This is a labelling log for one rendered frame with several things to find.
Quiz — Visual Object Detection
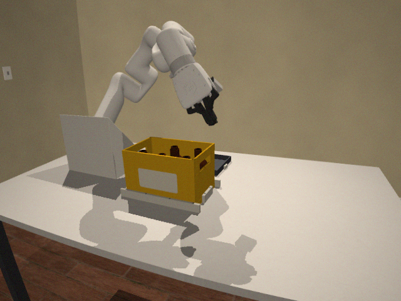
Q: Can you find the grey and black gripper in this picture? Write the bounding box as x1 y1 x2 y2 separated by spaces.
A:
172 63 219 126

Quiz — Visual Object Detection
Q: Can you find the yellow crate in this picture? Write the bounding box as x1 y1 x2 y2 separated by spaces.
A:
122 137 215 204

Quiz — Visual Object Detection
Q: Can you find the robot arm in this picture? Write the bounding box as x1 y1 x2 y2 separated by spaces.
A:
94 21 196 123

